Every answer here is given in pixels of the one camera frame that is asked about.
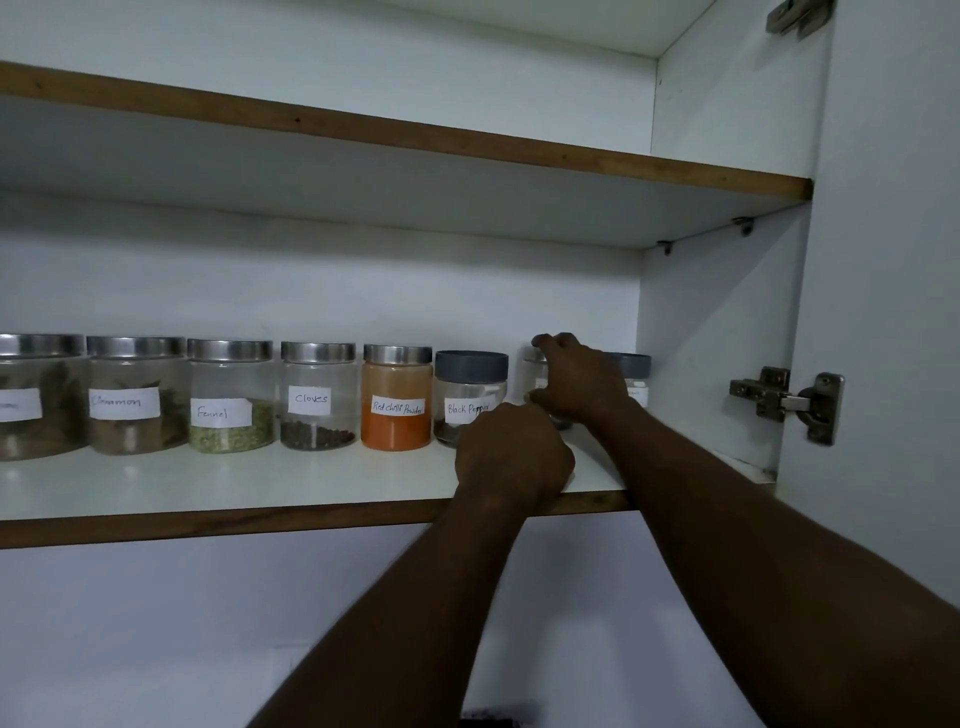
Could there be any person's left hand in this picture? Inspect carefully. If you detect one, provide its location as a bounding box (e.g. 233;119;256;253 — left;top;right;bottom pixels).
453;402;577;519

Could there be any person's right hand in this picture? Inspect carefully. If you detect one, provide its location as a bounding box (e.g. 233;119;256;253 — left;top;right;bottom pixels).
526;332;639;433

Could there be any clear glass jar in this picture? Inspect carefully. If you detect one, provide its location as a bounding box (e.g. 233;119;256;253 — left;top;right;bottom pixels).
522;346;577;433

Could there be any person's right forearm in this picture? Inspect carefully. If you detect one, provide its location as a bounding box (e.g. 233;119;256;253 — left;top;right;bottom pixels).
592;408;960;728

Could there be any person's left forearm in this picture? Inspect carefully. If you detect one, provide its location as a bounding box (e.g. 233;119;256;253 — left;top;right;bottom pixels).
247;491;552;728

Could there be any grey-lidded jar of black peppercorns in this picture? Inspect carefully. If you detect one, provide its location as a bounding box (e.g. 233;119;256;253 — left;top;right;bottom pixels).
432;350;510;449

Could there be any grey-lidded glass jar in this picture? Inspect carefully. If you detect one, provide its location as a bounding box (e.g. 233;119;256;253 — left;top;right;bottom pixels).
606;352;652;411

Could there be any glass jar of orange powder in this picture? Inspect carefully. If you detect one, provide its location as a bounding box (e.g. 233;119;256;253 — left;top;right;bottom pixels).
360;344;435;452

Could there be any glass jar of dark cloves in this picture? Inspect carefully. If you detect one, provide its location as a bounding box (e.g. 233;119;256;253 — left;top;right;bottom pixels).
279;342;358;453

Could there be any steel cabinet door hinge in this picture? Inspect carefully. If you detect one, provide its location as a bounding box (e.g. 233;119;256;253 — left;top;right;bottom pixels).
765;0;837;40
729;366;846;448

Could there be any white shelf board, wooden edge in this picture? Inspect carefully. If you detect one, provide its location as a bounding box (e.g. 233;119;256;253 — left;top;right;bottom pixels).
0;61;815;250
0;431;777;550

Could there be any glass jar of green seeds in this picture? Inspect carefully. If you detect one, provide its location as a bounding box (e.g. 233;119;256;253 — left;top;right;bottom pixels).
186;339;276;455

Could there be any white cabinet door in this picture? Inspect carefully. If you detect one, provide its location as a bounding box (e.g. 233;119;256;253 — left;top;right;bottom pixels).
772;0;960;609

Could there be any glass jar of cinnamon sticks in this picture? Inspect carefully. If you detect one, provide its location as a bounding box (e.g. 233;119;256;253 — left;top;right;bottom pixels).
85;336;190;456

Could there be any glass jar of brown spice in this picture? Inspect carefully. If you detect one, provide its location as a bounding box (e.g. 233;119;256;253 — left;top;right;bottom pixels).
0;333;90;462

